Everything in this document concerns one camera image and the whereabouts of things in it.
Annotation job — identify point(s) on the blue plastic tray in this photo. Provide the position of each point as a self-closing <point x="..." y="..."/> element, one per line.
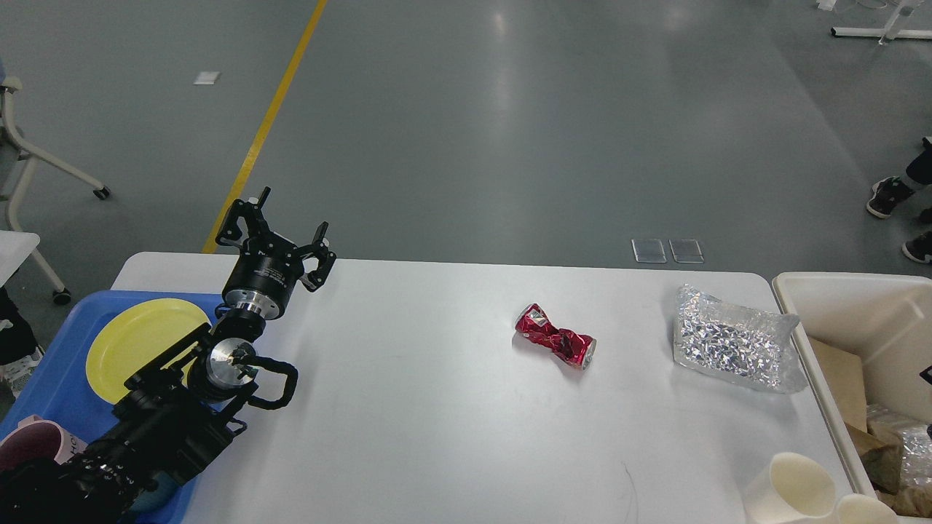
<point x="59" y="391"/>

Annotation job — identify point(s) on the white paper scrap on floor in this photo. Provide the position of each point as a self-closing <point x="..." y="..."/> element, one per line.
<point x="206" y="78"/>

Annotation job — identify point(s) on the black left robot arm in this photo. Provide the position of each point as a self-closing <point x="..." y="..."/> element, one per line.
<point x="180" y="410"/>

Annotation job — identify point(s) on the clear floor plate left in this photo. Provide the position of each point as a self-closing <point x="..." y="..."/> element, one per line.
<point x="649" y="251"/>

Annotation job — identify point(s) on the white stand base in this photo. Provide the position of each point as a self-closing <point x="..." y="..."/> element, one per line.
<point x="895" y="27"/>

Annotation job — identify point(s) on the dark green mug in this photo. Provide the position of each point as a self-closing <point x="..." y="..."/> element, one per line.
<point x="152" y="500"/>

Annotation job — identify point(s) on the beige plastic bin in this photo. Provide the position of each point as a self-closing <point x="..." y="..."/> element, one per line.
<point x="886" y="321"/>

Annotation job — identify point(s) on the brown paper bag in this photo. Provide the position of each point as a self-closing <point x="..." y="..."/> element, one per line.
<point x="844" y="375"/>

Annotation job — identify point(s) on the crushed red soda can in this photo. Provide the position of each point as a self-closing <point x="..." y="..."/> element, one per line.
<point x="575" y="349"/>

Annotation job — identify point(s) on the clear floor plate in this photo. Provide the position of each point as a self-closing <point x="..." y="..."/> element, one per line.
<point x="686" y="251"/>
<point x="649" y="251"/>

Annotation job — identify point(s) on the white chair frame with casters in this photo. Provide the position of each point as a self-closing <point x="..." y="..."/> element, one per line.
<point x="32" y="155"/>

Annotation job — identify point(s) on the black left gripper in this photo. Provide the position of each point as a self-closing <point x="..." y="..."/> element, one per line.
<point x="259" y="282"/>

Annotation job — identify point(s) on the person's black sneaker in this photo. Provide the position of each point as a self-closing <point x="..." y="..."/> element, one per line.
<point x="888" y="194"/>

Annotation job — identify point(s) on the brown paper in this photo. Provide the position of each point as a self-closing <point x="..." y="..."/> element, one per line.
<point x="909" y="501"/>

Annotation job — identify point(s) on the foil inside bin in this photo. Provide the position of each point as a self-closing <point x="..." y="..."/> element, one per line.
<point x="904" y="461"/>

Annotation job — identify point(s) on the yellow plastic plate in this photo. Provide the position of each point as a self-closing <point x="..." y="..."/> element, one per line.
<point x="135" y="337"/>

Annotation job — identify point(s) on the clear floor plate right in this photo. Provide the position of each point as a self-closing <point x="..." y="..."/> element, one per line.
<point x="686" y="251"/>

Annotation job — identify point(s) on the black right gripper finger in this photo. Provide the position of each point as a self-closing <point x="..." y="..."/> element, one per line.
<point x="927" y="375"/>

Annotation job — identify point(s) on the pink ribbed mug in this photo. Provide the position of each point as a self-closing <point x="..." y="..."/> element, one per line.
<point x="36" y="438"/>

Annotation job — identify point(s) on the white side table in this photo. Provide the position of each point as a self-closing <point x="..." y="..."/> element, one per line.
<point x="16" y="247"/>

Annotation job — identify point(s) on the aluminium foil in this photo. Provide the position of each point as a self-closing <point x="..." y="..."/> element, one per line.
<point x="737" y="344"/>

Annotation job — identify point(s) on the white paper cup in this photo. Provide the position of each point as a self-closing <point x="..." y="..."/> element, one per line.
<point x="857" y="508"/>
<point x="790" y="488"/>

